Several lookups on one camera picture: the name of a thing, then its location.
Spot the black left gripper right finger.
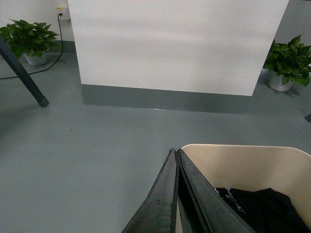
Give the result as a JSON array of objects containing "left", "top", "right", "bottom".
[{"left": 177, "top": 149, "right": 254, "bottom": 233}]

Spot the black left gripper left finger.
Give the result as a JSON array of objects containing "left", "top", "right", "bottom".
[{"left": 123, "top": 149, "right": 179, "bottom": 233}]

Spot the beige plastic laundry hamper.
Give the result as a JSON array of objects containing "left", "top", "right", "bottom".
[{"left": 181, "top": 144, "right": 311, "bottom": 229}]

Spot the black printed t-shirt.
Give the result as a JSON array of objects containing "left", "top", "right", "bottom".
[{"left": 214, "top": 187, "right": 311, "bottom": 233}]

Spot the dark grey rack leg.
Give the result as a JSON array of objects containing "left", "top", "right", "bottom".
[{"left": 0, "top": 36, "right": 49, "bottom": 107}]

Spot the right potted green plant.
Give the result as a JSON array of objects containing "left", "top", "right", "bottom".
[{"left": 263, "top": 35, "right": 311, "bottom": 92}]

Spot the potted green plant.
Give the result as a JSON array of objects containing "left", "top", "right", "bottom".
[
  {"left": 0, "top": 19, "right": 60, "bottom": 66},
  {"left": 263, "top": 35, "right": 311, "bottom": 92}
]

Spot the left potted green plant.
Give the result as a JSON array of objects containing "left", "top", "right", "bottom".
[{"left": 0, "top": 19, "right": 60, "bottom": 66}]

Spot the black power cable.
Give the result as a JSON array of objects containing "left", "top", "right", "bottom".
[{"left": 0, "top": 13, "right": 64, "bottom": 80}]

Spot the white wall power socket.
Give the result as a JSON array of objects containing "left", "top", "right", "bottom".
[{"left": 55, "top": 6, "right": 66, "bottom": 20}]

